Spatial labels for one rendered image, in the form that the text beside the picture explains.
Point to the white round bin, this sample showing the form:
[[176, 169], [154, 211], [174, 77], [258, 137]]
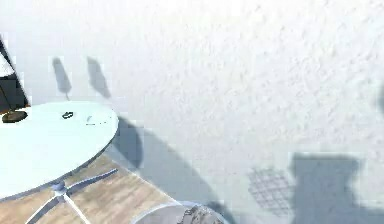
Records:
[[181, 213]]

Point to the round pale blue table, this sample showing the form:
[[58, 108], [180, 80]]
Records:
[[43, 146]]

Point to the dark table lamp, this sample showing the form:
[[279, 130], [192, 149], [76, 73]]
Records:
[[11, 100]]

